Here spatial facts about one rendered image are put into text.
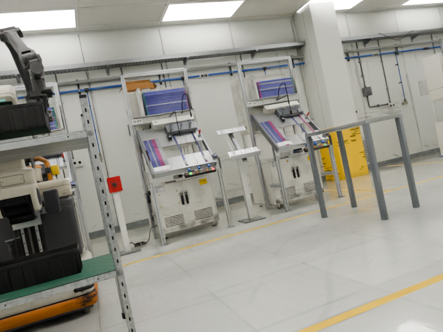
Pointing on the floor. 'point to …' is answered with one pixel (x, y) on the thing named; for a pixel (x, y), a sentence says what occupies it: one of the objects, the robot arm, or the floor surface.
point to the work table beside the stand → (369, 161)
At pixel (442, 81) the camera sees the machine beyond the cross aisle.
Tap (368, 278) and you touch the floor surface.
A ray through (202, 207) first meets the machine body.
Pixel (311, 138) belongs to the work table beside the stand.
